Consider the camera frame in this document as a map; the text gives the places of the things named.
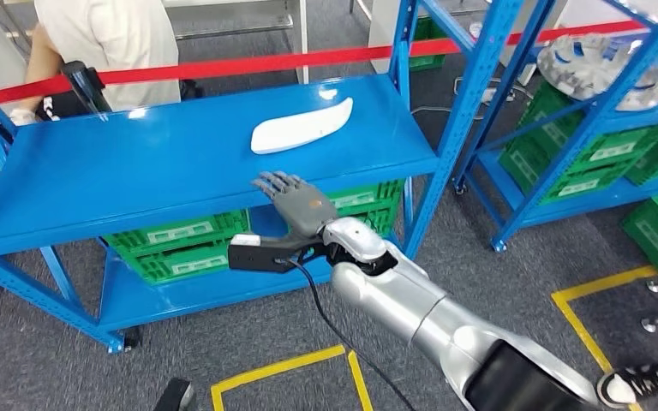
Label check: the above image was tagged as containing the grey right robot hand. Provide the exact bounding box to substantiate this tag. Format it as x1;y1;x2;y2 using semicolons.
251;170;340;240

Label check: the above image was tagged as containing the white curved plastic part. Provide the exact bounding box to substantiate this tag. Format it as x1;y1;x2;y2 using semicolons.
250;96;355;155

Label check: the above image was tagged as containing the blue metal shelf rack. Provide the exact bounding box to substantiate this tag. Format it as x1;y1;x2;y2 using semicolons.
452;0;658;253
0;0;526;354

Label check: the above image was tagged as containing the silver metal disc part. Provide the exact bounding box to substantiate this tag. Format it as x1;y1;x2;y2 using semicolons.
613;65;658;111
537;33;637;102

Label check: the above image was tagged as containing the red barrier belt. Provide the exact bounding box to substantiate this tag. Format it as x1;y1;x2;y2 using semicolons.
0;20;648;106

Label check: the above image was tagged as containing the yellow floor tape square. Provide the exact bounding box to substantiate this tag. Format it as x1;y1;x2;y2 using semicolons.
551;265;658;411
211;344;374;411

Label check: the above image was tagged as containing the white table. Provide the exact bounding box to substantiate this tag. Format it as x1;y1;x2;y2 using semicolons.
161;0;310;85

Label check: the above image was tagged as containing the person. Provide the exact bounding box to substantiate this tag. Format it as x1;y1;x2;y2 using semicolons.
596;348;658;409
8;0;182;123

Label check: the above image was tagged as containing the black camera cable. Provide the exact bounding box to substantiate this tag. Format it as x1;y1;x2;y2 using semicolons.
286;258;404;411

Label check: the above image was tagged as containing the white power strip with cable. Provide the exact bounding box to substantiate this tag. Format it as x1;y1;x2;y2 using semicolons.
410;76;517;117

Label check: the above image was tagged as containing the black left wrist camera bracket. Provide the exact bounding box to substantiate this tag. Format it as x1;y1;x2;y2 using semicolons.
153;377;197;411

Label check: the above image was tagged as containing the black belt stanchion post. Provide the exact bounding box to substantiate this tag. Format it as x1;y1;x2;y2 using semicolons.
61;60;113;122

